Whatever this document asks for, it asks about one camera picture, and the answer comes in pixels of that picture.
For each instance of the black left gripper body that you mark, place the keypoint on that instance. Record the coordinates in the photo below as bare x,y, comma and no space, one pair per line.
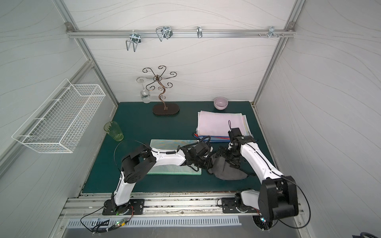
205,156

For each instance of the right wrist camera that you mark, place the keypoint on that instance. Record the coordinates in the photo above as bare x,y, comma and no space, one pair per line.
237,139

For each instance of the green mesh document bag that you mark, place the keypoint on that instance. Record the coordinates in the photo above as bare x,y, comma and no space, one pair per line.
172,169

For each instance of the metal hook clamp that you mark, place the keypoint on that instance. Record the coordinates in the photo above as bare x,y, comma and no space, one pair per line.
133,42
164,32

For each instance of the pink mesh document bag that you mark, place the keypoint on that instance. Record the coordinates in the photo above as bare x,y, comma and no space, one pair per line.
248,128

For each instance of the purple bowl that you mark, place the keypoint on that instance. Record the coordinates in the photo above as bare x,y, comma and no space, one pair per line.
220,103

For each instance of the hanging wine glass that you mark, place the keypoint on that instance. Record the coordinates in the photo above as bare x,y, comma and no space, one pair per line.
144,93

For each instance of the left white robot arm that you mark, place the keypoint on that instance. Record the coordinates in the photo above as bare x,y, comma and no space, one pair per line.
137,165

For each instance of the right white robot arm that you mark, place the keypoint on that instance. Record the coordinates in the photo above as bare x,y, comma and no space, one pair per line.
277,197

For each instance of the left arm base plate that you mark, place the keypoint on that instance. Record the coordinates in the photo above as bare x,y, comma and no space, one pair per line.
133,207

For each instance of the metal hook clamp left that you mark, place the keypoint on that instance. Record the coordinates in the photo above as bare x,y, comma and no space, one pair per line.
133,42

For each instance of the grey microfibre cloth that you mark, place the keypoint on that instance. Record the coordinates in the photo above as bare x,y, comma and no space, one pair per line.
223,170

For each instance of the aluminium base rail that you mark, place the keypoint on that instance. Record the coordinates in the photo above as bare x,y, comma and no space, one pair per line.
156,204

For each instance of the white wire basket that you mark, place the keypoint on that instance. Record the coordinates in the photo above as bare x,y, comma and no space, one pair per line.
57,126

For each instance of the aluminium top rail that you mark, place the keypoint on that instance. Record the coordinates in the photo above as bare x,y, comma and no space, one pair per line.
177,34

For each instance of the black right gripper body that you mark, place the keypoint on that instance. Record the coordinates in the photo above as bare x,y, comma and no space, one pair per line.
229,159

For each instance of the bronze scroll stand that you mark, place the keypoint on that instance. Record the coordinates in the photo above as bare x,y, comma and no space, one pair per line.
164,108

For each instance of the metal ring clamp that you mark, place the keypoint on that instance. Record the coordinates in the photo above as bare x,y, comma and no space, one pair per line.
199,32

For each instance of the green drinking glass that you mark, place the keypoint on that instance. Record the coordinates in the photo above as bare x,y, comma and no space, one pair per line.
114,131

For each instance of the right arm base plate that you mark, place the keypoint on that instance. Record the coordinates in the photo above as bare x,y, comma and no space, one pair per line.
232,205

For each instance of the metal hook clamp middle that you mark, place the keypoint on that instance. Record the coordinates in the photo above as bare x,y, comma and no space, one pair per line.
164,32

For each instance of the metal bracket right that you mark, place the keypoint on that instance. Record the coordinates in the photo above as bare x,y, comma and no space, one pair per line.
271,33

